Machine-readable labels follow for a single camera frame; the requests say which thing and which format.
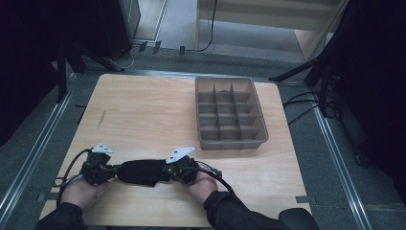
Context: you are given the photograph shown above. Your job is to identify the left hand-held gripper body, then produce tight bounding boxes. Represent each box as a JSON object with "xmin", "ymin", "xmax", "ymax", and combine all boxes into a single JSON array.
[{"xmin": 79, "ymin": 144, "xmax": 116, "ymax": 187}]

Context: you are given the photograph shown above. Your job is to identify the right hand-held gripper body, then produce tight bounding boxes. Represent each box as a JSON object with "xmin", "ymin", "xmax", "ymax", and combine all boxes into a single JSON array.
[{"xmin": 165, "ymin": 146, "xmax": 201, "ymax": 185}]

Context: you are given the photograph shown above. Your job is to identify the grey divided organizer box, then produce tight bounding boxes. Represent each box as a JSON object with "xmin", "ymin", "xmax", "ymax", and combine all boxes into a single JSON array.
[{"xmin": 194, "ymin": 76, "xmax": 270, "ymax": 151}]

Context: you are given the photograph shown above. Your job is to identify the person's right hand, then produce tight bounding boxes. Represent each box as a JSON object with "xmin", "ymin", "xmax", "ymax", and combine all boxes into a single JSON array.
[{"xmin": 186, "ymin": 171, "xmax": 220, "ymax": 206}]

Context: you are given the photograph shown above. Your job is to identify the person's left hand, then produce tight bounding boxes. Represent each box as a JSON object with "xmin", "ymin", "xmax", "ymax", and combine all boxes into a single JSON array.
[{"xmin": 59, "ymin": 176, "xmax": 111, "ymax": 213}]

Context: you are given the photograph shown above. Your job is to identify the grey tape piece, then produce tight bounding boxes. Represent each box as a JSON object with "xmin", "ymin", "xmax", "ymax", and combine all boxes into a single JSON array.
[
  {"xmin": 295, "ymin": 195, "xmax": 317, "ymax": 205},
  {"xmin": 35, "ymin": 191, "xmax": 64, "ymax": 203}
]

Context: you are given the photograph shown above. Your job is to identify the black metal stand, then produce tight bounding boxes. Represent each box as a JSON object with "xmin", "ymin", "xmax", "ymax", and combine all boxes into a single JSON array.
[{"xmin": 55, "ymin": 40, "xmax": 126, "ymax": 104}]

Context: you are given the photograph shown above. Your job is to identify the dark curtain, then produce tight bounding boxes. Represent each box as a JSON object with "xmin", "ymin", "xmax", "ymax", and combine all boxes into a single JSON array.
[
  {"xmin": 329, "ymin": 0, "xmax": 406, "ymax": 207},
  {"xmin": 0, "ymin": 0, "xmax": 108, "ymax": 149}
]

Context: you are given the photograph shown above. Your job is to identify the black cabinet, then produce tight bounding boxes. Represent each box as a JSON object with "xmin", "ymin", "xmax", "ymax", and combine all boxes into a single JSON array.
[{"xmin": 95, "ymin": 0, "xmax": 142, "ymax": 60}]

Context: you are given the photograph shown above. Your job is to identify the black tripod stand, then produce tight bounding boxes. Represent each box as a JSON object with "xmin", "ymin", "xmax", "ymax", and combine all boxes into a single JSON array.
[{"xmin": 267, "ymin": 0, "xmax": 344, "ymax": 118}]

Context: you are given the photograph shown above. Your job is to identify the light wooden shelf unit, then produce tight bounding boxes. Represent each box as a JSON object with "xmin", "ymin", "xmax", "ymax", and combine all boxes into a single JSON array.
[{"xmin": 194, "ymin": 0, "xmax": 350, "ymax": 62}]

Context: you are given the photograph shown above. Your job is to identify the left hand-held gripper cable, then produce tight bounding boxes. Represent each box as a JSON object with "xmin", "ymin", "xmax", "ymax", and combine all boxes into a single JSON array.
[{"xmin": 52, "ymin": 148, "xmax": 94, "ymax": 209}]

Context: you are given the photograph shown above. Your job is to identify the metal floor rail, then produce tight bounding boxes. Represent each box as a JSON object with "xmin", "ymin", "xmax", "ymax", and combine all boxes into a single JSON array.
[
  {"xmin": 309, "ymin": 94, "xmax": 373, "ymax": 230},
  {"xmin": 0, "ymin": 72, "xmax": 79, "ymax": 222}
]

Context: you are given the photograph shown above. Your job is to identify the white floor cable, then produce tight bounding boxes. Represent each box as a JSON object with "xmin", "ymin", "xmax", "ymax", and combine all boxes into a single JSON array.
[{"xmin": 109, "ymin": 44, "xmax": 142, "ymax": 71}]

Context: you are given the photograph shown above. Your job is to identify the black floor cables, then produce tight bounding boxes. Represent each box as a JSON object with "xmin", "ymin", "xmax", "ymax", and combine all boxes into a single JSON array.
[{"xmin": 282, "ymin": 90, "xmax": 340, "ymax": 127}]

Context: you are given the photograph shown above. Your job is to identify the black hanging cable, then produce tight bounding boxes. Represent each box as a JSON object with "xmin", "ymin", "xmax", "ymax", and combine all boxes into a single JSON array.
[{"xmin": 185, "ymin": 0, "xmax": 219, "ymax": 54}]

